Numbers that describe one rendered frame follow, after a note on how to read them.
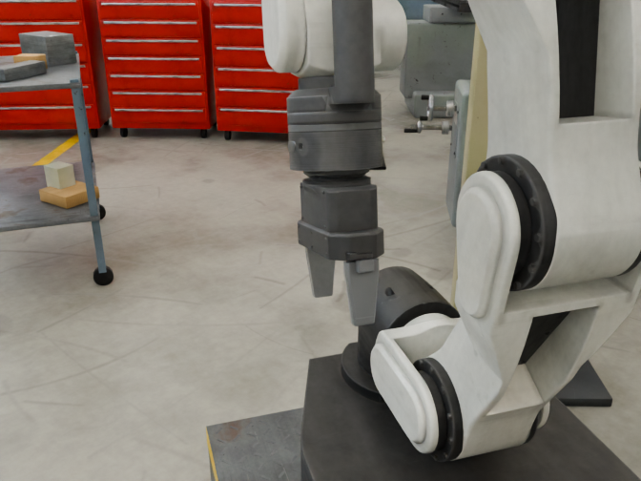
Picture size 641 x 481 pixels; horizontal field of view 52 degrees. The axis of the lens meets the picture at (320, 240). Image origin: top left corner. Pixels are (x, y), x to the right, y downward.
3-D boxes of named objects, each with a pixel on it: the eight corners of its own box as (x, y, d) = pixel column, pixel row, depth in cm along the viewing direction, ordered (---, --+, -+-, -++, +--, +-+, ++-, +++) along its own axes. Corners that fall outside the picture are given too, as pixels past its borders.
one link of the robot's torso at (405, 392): (367, 389, 107) (370, 319, 101) (477, 368, 112) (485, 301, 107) (422, 479, 89) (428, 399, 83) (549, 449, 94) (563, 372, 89)
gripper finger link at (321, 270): (338, 295, 70) (335, 238, 69) (309, 299, 69) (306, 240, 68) (332, 291, 72) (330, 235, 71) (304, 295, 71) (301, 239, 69)
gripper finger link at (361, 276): (345, 325, 60) (342, 259, 59) (377, 320, 61) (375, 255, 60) (352, 330, 58) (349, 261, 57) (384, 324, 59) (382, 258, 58)
